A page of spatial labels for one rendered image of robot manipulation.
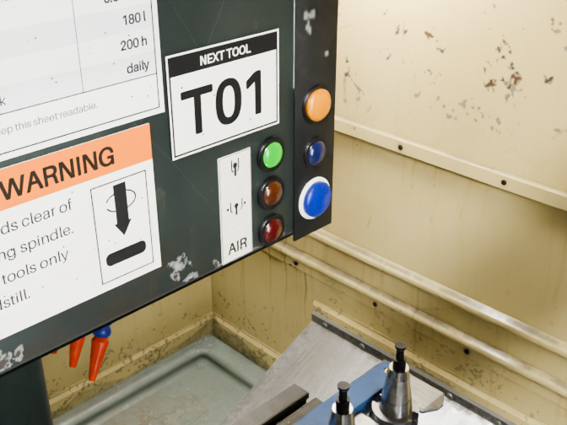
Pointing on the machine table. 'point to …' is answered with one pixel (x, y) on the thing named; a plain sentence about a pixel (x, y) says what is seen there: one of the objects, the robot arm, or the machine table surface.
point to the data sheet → (75, 69)
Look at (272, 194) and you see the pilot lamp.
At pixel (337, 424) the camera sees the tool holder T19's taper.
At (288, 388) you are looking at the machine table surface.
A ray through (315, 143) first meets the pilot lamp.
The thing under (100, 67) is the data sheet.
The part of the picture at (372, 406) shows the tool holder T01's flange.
